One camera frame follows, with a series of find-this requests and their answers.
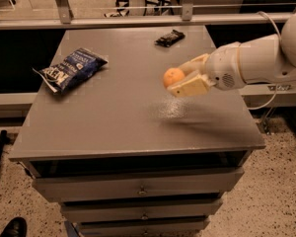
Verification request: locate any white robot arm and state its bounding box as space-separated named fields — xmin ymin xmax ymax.
xmin=166 ymin=13 xmax=296 ymax=97

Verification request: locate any blue chip bag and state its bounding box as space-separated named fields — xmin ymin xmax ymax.
xmin=35 ymin=48 xmax=108 ymax=93

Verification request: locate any grey metal railing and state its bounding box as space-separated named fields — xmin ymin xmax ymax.
xmin=0 ymin=0 xmax=296 ymax=30

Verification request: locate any black shoe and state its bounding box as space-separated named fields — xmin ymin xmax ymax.
xmin=0 ymin=217 xmax=28 ymax=237

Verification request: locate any black rxbar chocolate bar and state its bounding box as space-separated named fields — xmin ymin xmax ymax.
xmin=155 ymin=30 xmax=185 ymax=47

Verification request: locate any white cable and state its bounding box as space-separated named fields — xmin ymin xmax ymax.
xmin=247 ymin=11 xmax=284 ymax=111

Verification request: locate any top grey drawer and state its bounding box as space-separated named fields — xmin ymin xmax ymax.
xmin=33 ymin=167 xmax=244 ymax=202

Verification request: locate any bottom grey drawer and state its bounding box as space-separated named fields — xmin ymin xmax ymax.
xmin=79 ymin=218 xmax=209 ymax=237

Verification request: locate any middle grey drawer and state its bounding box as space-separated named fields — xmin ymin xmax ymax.
xmin=61 ymin=199 xmax=222 ymax=222

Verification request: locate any orange fruit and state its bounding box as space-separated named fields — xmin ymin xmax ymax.
xmin=163 ymin=68 xmax=185 ymax=88

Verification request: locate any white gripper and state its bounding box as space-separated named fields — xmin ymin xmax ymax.
xmin=167 ymin=41 xmax=245 ymax=98

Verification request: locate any grey drawer cabinet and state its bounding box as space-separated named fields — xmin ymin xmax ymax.
xmin=8 ymin=25 xmax=266 ymax=237

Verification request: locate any grey drawer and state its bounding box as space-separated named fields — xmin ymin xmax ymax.
xmin=33 ymin=167 xmax=244 ymax=202
xmin=79 ymin=218 xmax=209 ymax=237
xmin=61 ymin=199 xmax=222 ymax=222

